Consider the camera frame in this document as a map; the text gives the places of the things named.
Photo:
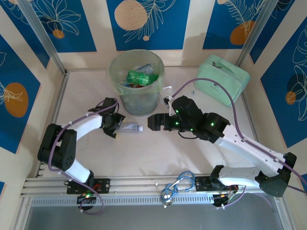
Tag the clear bottle purple label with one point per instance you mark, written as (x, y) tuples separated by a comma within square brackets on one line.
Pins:
[(130, 127)]

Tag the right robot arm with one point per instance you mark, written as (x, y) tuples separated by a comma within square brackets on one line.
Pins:
[(249, 151)]

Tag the aluminium rail frame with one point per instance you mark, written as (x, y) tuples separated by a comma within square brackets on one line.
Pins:
[(134, 184)]

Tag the blue stethoscope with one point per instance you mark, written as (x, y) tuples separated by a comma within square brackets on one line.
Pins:
[(178, 185)]

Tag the clear plastic bag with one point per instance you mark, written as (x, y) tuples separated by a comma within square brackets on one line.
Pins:
[(166, 90)]

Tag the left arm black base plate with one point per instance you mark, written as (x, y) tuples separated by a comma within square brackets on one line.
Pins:
[(104, 185)]

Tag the mint green zip pouch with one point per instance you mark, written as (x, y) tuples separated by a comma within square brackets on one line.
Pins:
[(220, 79)]

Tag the aluminium side rail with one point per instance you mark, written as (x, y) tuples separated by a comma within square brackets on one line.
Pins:
[(60, 93)]

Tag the green plastic bottle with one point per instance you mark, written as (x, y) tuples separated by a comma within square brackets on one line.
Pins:
[(140, 77)]

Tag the grey metal sheet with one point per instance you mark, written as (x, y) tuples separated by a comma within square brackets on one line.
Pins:
[(153, 218)]

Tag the mesh bin with green liner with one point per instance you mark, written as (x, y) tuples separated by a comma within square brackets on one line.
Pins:
[(139, 103)]

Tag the aluminium corner post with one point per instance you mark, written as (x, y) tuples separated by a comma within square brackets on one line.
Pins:
[(43, 36), (257, 32)]

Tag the clear soda water bottle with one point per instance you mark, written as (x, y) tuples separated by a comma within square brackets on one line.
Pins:
[(145, 68)]

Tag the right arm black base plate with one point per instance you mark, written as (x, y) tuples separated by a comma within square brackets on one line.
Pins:
[(201, 184)]

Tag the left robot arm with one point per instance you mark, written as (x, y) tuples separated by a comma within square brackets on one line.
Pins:
[(60, 148)]

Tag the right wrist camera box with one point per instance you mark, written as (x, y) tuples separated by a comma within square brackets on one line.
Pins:
[(166, 99)]

